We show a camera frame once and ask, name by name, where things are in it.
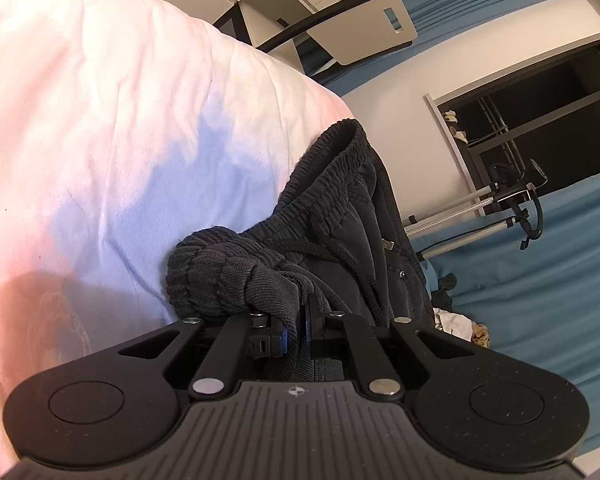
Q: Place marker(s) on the dark window white frame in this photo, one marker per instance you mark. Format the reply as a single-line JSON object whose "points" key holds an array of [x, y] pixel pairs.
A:
{"points": [[540, 110]]}

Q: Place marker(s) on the dark cloth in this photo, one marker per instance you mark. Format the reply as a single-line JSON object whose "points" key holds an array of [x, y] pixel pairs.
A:
{"points": [[445, 291]]}

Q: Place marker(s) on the blue curtain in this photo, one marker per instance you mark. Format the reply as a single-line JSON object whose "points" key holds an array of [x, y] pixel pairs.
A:
{"points": [[530, 310], [430, 15]]}

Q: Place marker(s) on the small heap of light clothes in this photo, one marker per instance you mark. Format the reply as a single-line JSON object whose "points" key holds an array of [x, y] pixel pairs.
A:
{"points": [[460, 327]]}

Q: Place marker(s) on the beige chair with black frame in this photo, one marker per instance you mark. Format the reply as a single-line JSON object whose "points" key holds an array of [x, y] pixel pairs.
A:
{"points": [[365, 25]]}

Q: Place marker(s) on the white duvet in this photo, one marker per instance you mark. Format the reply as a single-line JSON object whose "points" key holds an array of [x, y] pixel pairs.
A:
{"points": [[105, 110]]}

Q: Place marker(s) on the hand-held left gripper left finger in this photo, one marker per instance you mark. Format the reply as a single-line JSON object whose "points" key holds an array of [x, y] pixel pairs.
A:
{"points": [[281, 338]]}

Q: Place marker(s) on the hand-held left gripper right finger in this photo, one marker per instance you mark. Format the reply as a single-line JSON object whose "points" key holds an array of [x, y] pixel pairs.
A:
{"points": [[308, 332]]}

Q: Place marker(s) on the black wooden frame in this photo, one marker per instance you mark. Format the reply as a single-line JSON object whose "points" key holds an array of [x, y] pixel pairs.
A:
{"points": [[236, 22]]}

